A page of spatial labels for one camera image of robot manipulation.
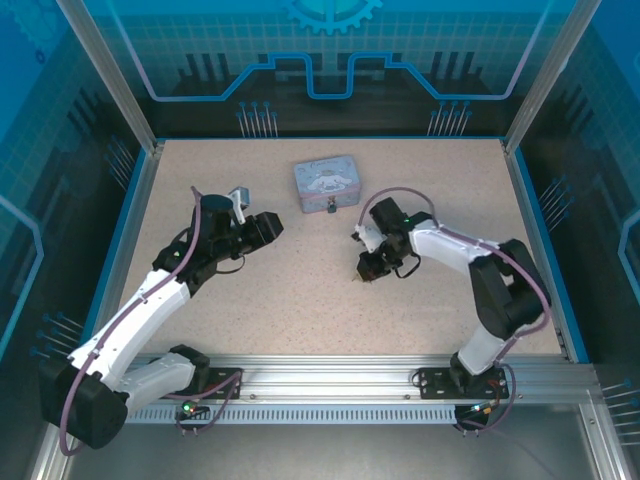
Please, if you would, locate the slotted grey cable duct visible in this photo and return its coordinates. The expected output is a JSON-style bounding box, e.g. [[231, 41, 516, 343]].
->
[[124, 405, 459, 425]]

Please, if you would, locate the blue cartoon tin box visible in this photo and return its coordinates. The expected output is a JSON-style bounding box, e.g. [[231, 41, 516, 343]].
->
[[293, 155, 362, 215]]

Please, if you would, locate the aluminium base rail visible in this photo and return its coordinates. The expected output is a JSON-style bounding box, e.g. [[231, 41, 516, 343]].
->
[[124, 353, 601, 404]]

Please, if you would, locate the gripper thin black cable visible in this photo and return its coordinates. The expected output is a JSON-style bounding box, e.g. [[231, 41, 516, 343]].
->
[[215, 253, 247, 275], [394, 252, 422, 280]]

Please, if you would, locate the right gripper thin black cable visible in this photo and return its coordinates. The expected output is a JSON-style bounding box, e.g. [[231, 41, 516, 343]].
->
[[394, 252, 422, 280]]

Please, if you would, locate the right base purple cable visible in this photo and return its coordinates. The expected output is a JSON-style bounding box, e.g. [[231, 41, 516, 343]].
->
[[452, 363, 521, 437]]

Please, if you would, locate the steel sheet panel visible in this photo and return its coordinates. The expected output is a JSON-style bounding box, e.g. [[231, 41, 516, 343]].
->
[[34, 402, 631, 480]]

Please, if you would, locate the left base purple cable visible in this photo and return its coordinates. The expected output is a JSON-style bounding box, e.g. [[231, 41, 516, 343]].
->
[[164, 372, 245, 437]]

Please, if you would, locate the aluminium frame post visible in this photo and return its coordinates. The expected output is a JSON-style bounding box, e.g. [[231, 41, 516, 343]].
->
[[503, 0, 604, 155], [54, 0, 160, 155]]

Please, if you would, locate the right aluminium side rail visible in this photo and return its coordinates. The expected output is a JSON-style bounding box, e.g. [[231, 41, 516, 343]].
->
[[502, 142, 574, 362]]

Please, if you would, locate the right aluminium frame post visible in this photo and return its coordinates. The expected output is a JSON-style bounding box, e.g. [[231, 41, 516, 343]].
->
[[503, 0, 604, 155]]

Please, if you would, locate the left gripper thin black cable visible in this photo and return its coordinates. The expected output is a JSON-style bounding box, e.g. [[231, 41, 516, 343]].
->
[[215, 253, 247, 275]]

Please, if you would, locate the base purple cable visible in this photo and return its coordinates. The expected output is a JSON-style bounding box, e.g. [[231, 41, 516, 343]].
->
[[164, 372, 245, 437], [452, 363, 521, 437]]

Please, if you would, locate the aluminium side rail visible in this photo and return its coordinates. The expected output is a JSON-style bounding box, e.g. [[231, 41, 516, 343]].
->
[[82, 142, 166, 351], [502, 142, 574, 362]]

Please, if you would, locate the left aluminium frame post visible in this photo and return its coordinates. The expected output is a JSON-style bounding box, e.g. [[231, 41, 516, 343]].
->
[[54, 0, 160, 155]]

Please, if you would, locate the left aluminium side rail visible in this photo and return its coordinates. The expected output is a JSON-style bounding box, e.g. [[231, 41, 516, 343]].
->
[[82, 142, 166, 351]]

